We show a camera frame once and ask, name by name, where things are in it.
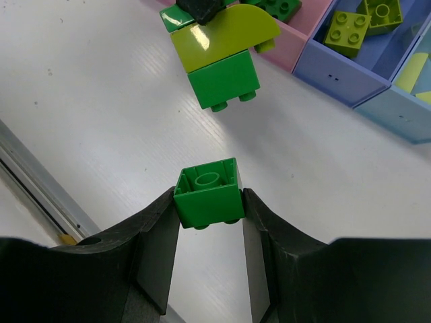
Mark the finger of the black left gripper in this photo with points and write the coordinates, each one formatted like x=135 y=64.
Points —
x=202 y=11

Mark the small pink bin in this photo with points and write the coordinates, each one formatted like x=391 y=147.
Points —
x=296 y=33

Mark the green yellow lego assembly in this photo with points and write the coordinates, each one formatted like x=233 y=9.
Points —
x=216 y=56

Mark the aluminium rail front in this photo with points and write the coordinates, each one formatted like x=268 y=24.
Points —
x=51 y=198

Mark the lime lego brick pair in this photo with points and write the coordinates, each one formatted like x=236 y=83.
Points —
x=346 y=33

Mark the dark green square lego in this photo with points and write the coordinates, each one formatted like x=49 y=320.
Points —
x=209 y=193

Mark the purple-blue bin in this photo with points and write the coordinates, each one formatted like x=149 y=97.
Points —
x=354 y=81

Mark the lime lego brick small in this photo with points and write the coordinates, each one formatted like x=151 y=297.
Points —
x=385 y=15

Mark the light blue bin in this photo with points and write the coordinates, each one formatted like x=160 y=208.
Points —
x=406 y=115

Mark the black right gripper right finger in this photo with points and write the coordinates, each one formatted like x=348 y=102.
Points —
x=293 y=277

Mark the dark green lego brick front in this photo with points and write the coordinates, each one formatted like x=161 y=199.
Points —
x=282 y=10

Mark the pale lime lego piece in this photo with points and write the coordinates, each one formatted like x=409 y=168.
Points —
x=411 y=72

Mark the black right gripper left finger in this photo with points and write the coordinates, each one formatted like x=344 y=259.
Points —
x=122 y=274

